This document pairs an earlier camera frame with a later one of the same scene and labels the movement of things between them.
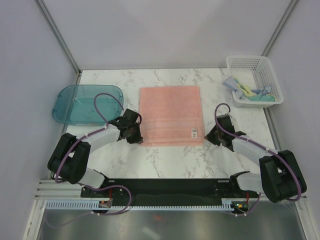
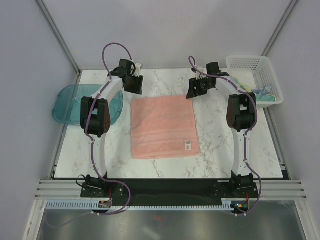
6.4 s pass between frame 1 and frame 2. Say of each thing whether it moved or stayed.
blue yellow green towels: stayed
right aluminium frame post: stayed
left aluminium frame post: stayed
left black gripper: moved
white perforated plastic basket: stayed
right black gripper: moved
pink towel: moved
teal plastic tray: stayed
